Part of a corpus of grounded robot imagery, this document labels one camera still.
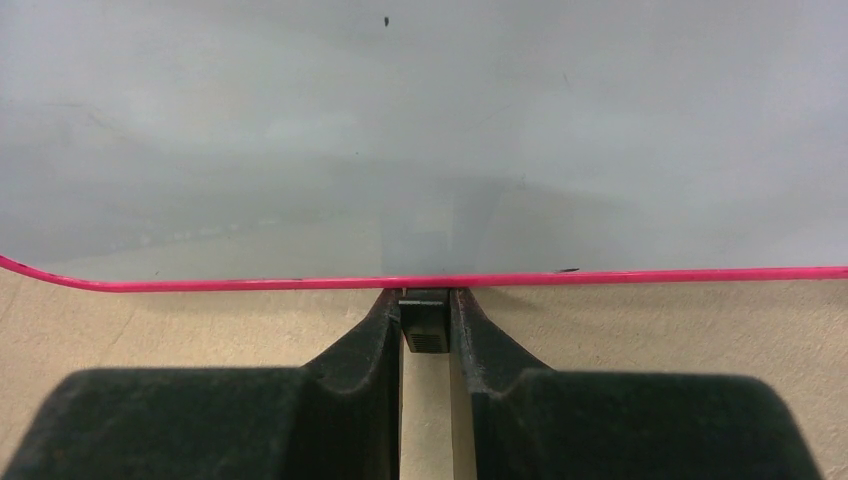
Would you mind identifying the pink-framed whiteboard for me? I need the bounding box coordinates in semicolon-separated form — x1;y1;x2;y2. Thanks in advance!
1;1;847;292

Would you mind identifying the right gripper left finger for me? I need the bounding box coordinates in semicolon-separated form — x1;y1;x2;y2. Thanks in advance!
4;290;402;479

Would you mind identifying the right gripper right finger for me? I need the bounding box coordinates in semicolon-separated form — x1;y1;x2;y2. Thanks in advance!
449;289;820;479

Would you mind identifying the left black whiteboard foot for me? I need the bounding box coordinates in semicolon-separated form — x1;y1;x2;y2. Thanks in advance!
398;289;450;354

